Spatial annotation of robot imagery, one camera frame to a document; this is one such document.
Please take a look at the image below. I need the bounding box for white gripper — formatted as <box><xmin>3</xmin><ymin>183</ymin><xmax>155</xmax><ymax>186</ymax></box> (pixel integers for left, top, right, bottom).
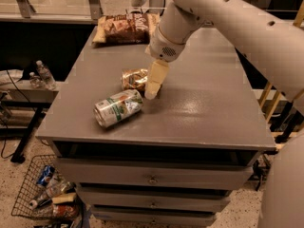
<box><xmin>144</xmin><ymin>26</ymin><xmax>186</xmax><ymax>100</ymax></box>

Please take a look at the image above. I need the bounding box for orange soda can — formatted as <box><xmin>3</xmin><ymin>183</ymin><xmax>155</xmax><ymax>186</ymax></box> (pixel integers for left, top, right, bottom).
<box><xmin>121</xmin><ymin>68</ymin><xmax>147</xmax><ymax>91</ymax></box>

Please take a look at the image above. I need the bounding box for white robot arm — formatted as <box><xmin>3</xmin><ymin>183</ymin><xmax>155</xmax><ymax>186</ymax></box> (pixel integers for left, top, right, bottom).
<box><xmin>147</xmin><ymin>0</ymin><xmax>304</xmax><ymax>228</ymax></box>

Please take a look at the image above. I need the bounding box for white green 7up can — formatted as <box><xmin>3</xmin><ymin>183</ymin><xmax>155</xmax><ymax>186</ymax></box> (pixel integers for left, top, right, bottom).
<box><xmin>94</xmin><ymin>89</ymin><xmax>143</xmax><ymax>128</ymax></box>

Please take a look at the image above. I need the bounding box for blue can in basket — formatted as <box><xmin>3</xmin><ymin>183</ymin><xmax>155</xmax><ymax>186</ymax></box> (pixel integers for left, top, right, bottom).
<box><xmin>36</xmin><ymin>165</ymin><xmax>55</xmax><ymax>187</ymax></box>

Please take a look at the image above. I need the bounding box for red can in basket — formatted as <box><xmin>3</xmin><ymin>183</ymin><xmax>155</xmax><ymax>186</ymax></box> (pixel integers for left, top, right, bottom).
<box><xmin>52</xmin><ymin>205</ymin><xmax>79</xmax><ymax>219</ymax></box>

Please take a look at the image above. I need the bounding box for brown chip bag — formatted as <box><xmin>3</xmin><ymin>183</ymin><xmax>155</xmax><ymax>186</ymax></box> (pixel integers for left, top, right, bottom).
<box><xmin>93</xmin><ymin>13</ymin><xmax>160</xmax><ymax>45</ymax></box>

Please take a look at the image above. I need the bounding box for grey drawer cabinet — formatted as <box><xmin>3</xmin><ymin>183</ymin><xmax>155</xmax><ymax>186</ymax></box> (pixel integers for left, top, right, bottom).
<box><xmin>37</xmin><ymin>28</ymin><xmax>276</xmax><ymax>227</ymax></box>

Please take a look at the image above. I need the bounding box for clear water bottle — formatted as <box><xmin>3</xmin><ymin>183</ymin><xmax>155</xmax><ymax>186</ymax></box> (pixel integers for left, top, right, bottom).
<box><xmin>36</xmin><ymin>60</ymin><xmax>56</xmax><ymax>90</ymax></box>

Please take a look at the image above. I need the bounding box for small clear bottle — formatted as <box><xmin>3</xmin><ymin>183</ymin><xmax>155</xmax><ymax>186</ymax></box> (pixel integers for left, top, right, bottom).
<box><xmin>29</xmin><ymin>72</ymin><xmax>43</xmax><ymax>88</ymax></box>

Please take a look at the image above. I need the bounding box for black side table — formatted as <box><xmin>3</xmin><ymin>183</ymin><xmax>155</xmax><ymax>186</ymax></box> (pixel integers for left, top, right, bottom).
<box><xmin>0</xmin><ymin>81</ymin><xmax>60</xmax><ymax>163</ymax></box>

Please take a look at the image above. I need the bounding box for yellow sponge in basket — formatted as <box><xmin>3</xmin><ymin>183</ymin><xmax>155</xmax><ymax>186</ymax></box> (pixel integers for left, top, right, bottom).
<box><xmin>51</xmin><ymin>193</ymin><xmax>76</xmax><ymax>204</ymax></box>

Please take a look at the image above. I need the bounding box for plastic bottle in basket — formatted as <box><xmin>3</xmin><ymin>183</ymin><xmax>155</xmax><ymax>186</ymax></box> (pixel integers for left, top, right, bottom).
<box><xmin>29</xmin><ymin>180</ymin><xmax>74</xmax><ymax>209</ymax></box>

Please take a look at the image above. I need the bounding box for wire basket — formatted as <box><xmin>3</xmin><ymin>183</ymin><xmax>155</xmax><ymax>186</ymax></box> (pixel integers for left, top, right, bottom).
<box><xmin>11</xmin><ymin>155</ymin><xmax>81</xmax><ymax>220</ymax></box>

